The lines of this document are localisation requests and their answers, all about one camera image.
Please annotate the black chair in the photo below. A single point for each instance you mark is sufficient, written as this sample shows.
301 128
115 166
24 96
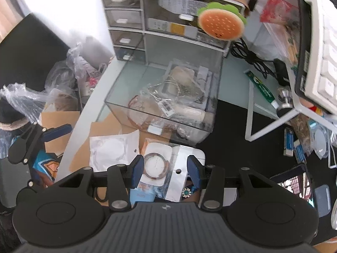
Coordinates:
29 44

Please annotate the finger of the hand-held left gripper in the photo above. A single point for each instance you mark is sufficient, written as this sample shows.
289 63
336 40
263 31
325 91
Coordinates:
56 132

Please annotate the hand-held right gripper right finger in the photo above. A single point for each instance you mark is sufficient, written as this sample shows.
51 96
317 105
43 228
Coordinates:
193 172

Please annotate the grey drawer organizer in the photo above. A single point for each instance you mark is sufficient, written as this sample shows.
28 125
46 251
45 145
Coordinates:
123 18

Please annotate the patterned dark box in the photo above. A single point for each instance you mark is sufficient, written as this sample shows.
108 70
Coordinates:
295 181

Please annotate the green tube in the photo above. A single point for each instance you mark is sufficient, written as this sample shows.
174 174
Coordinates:
263 89

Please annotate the white keyboard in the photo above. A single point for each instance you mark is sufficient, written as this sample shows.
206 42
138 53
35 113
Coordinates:
325 47

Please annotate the metal knob stand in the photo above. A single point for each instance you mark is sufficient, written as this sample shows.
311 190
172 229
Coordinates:
284 101

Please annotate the cardboard box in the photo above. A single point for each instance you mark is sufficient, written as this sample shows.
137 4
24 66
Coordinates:
101 129

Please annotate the clear packet with round bangle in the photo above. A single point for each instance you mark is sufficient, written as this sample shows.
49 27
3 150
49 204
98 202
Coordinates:
155 167

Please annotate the black power adapter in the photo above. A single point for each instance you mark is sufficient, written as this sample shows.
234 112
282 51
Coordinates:
281 69

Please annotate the grey blue card case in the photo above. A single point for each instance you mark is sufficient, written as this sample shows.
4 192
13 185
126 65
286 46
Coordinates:
321 201

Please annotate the burger shaped plush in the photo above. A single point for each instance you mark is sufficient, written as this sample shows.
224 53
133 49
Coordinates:
220 23

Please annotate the blue eraser box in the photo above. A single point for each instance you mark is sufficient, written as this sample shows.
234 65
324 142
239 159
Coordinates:
288 142
300 151

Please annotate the white card packet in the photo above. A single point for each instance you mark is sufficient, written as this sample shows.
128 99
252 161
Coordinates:
181 175

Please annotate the beige roll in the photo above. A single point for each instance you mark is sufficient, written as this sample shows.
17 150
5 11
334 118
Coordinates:
193 113

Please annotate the crumpled clear plastic bag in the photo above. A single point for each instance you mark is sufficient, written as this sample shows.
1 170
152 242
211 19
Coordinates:
22 97

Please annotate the clear plastic drawer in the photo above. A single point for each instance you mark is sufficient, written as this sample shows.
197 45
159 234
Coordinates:
168 92

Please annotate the white metal desk riser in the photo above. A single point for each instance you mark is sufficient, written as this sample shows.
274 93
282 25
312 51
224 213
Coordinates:
266 130

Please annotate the clear bag with snacks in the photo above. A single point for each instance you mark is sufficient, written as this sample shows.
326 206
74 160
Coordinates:
281 43

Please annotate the light blue packet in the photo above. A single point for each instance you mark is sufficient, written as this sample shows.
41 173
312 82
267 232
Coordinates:
140 195

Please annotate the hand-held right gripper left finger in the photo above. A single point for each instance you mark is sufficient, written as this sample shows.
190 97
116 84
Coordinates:
138 170

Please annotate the blue orange printed bag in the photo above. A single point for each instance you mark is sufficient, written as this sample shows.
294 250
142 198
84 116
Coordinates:
46 166

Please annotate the red snack bag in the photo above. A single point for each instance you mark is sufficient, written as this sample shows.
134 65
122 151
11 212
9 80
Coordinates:
279 9

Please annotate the white packet with round pad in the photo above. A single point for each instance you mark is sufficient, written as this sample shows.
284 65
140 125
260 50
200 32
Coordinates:
110 150

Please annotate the white yellow flat box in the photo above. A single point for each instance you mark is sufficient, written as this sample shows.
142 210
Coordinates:
168 27

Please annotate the printed paper strip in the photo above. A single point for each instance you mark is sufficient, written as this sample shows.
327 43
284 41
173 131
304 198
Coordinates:
179 4

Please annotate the black pad under keyboard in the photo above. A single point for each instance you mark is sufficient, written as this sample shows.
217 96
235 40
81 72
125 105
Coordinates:
302 44

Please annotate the flower hair clip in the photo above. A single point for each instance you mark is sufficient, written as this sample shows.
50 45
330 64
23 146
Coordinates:
187 192

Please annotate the round clear lid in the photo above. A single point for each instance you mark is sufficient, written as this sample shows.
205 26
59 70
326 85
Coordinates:
320 141

